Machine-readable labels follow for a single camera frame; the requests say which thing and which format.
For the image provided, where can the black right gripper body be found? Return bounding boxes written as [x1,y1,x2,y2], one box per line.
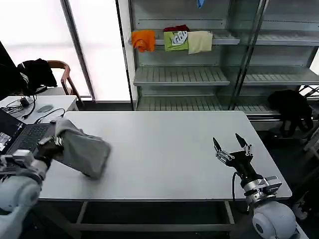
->
[228,150,263,184]

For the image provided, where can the grey dongle with black cable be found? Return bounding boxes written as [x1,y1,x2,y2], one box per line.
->
[34,108,66,124]

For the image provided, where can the black cable on desk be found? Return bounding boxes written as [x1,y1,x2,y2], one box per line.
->
[21,93,38,120]

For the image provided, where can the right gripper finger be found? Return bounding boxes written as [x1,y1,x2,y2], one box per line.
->
[235,133,253,157]
[212,136,235,165]

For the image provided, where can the black computer monitor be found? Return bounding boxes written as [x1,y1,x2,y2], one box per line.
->
[0,41,22,101]

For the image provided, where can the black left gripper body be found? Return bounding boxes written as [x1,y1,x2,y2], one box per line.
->
[34,143,65,164]

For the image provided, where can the black jacket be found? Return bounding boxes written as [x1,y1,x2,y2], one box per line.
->
[17,59,58,95]

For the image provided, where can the large white table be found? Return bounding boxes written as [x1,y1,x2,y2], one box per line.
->
[37,111,293,236]

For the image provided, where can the dark grey laptop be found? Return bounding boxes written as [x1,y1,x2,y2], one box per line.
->
[0,108,69,165]

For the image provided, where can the slanted grey window post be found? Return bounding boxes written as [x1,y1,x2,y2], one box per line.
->
[61,0,97,103]

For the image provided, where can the black hanging garment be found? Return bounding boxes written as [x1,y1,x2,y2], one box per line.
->
[268,89,315,138]

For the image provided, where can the grey metal shelf with clothes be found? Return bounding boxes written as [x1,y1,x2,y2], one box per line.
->
[129,0,241,113]

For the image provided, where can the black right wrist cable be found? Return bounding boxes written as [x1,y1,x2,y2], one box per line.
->
[231,171,239,202]

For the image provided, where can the empty grey metal shelf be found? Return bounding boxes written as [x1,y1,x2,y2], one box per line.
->
[234,0,319,121]

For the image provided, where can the small white desk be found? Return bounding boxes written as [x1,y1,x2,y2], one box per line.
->
[0,95,78,125]

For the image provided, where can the white sheet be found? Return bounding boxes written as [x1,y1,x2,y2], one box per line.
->
[309,47,319,76]

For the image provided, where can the grey oval computer mouse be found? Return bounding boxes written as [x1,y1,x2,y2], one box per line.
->
[36,105,54,114]

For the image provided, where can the grey printed T-shirt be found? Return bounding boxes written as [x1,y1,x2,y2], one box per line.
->
[53,118,112,180]

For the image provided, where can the person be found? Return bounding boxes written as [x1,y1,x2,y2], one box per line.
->
[291,139,319,222]

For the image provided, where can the brown wooden chair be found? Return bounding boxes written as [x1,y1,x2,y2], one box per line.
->
[46,60,83,107]

